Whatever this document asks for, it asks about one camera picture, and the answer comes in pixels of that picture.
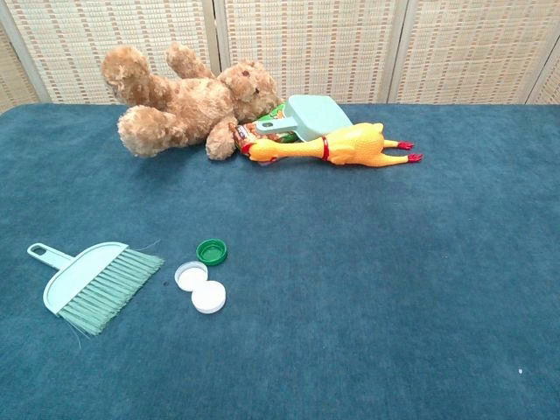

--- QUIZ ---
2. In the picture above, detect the blue plush tablecloth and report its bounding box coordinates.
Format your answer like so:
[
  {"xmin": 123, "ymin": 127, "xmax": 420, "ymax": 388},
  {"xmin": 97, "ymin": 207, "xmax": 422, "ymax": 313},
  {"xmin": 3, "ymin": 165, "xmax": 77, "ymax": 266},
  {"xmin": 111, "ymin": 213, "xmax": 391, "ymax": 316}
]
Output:
[{"xmin": 0, "ymin": 102, "xmax": 560, "ymax": 420}]

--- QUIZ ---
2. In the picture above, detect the yellow rubber chicken toy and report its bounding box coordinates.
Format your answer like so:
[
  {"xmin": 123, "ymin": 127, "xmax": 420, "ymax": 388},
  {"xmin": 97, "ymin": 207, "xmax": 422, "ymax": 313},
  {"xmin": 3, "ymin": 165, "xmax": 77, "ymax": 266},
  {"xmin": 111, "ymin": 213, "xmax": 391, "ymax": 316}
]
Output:
[{"xmin": 241, "ymin": 122, "xmax": 424, "ymax": 168}]

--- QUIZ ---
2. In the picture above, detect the brown teddy bear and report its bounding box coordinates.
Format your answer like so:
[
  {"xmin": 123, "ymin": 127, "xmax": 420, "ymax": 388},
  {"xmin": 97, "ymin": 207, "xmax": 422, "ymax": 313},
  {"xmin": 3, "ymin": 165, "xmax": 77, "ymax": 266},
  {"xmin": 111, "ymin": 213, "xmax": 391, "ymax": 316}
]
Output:
[{"xmin": 101, "ymin": 41, "xmax": 282, "ymax": 162}]

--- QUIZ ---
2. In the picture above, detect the green bottle cap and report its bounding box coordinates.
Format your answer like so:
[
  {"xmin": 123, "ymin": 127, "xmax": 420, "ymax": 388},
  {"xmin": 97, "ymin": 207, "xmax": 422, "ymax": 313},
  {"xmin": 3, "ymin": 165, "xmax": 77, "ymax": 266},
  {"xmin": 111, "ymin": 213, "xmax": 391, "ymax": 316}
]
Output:
[{"xmin": 196, "ymin": 238, "xmax": 229, "ymax": 267}]

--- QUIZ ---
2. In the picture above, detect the mint green dustpan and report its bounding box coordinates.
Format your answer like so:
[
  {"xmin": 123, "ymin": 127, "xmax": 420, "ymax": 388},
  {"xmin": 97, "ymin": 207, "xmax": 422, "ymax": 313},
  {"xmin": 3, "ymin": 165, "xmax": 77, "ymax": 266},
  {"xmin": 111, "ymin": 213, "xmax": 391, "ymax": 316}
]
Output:
[{"xmin": 255, "ymin": 94, "xmax": 353, "ymax": 144}]

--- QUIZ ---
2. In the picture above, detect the white bottle cap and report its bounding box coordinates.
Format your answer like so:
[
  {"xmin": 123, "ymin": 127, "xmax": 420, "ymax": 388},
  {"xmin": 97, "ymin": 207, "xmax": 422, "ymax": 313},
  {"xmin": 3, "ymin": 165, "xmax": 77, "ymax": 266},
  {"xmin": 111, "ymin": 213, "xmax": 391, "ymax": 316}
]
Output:
[
  {"xmin": 191, "ymin": 280, "xmax": 228, "ymax": 315},
  {"xmin": 174, "ymin": 261, "xmax": 210, "ymax": 293}
]

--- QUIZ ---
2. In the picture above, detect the red-brown snack packet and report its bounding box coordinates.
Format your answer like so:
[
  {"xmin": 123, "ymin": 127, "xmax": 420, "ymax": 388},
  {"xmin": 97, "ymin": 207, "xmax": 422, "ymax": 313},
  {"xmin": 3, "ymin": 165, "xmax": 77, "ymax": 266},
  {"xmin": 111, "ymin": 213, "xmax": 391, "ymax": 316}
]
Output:
[{"xmin": 228, "ymin": 122, "xmax": 265, "ymax": 154}]

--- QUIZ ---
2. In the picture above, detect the green snack packet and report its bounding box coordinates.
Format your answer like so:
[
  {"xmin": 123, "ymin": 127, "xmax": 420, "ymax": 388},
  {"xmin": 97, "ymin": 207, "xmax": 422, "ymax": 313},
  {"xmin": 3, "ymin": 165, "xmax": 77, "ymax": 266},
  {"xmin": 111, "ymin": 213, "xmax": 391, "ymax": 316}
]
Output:
[{"xmin": 255, "ymin": 101, "xmax": 303, "ymax": 144}]

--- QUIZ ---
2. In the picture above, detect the woven folding screen panel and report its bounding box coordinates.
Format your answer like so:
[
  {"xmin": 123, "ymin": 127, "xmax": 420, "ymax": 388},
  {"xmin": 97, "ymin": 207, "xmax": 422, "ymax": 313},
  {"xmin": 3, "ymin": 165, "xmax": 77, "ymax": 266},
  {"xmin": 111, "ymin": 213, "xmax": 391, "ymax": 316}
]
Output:
[
  {"xmin": 213, "ymin": 0, "xmax": 410, "ymax": 105},
  {"xmin": 388, "ymin": 0, "xmax": 560, "ymax": 106},
  {"xmin": 0, "ymin": 24, "xmax": 41, "ymax": 115},
  {"xmin": 0, "ymin": 0, "xmax": 222, "ymax": 106},
  {"xmin": 526, "ymin": 47, "xmax": 560, "ymax": 106}
]

